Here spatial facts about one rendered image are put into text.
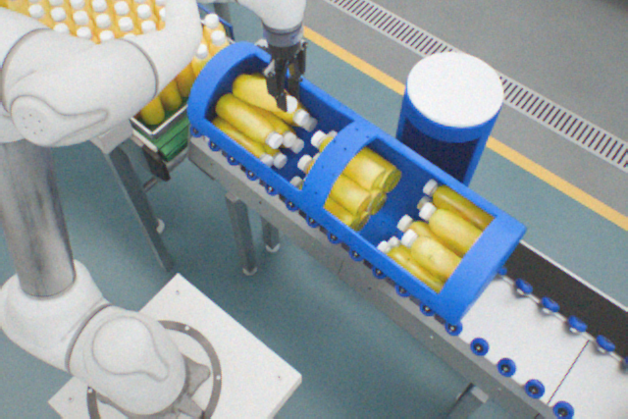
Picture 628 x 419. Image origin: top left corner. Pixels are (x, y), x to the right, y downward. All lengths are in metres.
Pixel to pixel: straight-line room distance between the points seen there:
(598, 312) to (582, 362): 0.98
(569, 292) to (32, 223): 2.05
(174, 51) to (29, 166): 0.29
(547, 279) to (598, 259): 0.36
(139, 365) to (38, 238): 0.29
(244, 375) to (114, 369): 0.34
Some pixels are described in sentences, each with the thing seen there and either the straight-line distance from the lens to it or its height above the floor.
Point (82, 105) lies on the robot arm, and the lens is 0.83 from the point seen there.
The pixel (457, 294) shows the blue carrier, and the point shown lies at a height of 1.17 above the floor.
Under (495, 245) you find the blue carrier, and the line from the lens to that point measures 1.40.
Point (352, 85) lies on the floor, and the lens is 3.20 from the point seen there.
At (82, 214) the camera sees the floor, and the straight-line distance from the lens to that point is 2.96.
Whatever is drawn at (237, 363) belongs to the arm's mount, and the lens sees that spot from 1.45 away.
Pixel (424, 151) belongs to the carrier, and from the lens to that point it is 2.38.
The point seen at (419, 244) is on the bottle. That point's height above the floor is 1.14.
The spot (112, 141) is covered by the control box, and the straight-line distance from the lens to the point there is 1.81.
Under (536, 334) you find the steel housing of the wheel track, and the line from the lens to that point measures 1.68.
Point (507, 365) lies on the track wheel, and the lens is 1.59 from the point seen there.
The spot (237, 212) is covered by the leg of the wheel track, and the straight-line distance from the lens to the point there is 2.17.
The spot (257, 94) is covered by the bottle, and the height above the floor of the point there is 1.20.
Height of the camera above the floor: 2.44
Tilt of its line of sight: 59 degrees down
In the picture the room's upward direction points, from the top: straight up
